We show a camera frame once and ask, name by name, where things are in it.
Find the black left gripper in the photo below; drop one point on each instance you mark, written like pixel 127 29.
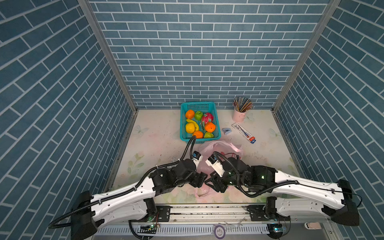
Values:
pixel 198 182

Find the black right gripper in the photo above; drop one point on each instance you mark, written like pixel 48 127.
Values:
pixel 216 180

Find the pink plastic bag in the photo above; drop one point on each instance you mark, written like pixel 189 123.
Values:
pixel 207 194

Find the green pepper fruit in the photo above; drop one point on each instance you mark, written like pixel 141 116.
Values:
pixel 208 135

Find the yellow lemon fruit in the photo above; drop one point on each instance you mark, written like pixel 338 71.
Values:
pixel 190 128

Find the red dragon fruit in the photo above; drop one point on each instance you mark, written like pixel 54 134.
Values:
pixel 207 118

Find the orange tangerine fruit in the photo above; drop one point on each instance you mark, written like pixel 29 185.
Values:
pixel 198 134

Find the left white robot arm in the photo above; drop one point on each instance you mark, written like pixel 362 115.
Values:
pixel 131 202

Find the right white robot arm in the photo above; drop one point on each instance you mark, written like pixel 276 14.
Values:
pixel 291 195

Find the yellow banana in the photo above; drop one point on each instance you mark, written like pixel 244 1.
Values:
pixel 197 128

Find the light blue stapler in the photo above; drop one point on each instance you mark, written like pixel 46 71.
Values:
pixel 226 131

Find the pink metal pencil bucket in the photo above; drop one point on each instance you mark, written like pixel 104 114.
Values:
pixel 238 117

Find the teal plastic basket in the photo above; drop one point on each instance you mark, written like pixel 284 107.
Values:
pixel 205 107

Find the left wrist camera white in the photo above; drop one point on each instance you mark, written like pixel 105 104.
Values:
pixel 197 158

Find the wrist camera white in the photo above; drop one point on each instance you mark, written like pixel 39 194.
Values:
pixel 216 164
pixel 197 158

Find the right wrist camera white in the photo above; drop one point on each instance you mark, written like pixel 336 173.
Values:
pixel 216 164

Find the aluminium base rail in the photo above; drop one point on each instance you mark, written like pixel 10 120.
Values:
pixel 210 213

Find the left corner aluminium post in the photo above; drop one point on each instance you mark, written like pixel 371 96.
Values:
pixel 92 20

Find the corner aluminium post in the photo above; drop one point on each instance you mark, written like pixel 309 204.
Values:
pixel 318 30
pixel 92 20

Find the right corner aluminium post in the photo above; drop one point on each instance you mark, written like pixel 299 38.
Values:
pixel 318 30

